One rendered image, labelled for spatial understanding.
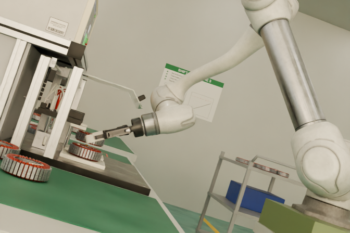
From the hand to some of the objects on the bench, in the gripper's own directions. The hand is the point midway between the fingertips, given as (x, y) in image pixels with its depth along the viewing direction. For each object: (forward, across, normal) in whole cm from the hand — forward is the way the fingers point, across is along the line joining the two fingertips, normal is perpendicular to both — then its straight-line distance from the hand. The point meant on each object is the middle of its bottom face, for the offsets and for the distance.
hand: (90, 137), depth 191 cm
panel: (+26, -13, +7) cm, 30 cm away
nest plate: (+4, -24, -6) cm, 25 cm away
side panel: (+39, -45, +12) cm, 61 cm away
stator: (+3, -24, -5) cm, 25 cm away
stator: (+23, -58, +4) cm, 62 cm away
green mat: (+24, -77, +4) cm, 81 cm away
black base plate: (+6, -12, -7) cm, 15 cm away
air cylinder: (+16, -24, +2) cm, 29 cm away
